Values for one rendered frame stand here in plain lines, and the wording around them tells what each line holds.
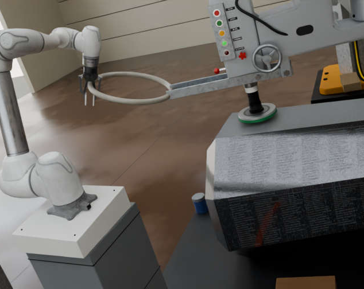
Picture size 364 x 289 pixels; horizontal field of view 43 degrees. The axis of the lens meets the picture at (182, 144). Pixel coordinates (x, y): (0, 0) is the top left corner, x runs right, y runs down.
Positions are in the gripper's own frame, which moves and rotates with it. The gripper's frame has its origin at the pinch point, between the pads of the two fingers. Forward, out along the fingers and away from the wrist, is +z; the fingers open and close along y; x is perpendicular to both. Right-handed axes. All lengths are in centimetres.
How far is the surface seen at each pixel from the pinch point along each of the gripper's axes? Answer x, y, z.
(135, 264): -78, 27, 52
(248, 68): -27, 81, -33
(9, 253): 61, -63, 163
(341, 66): 30, 163, -23
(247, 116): -24, 87, -5
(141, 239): -70, 30, 45
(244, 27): -26, 75, -54
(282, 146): -49, 99, 0
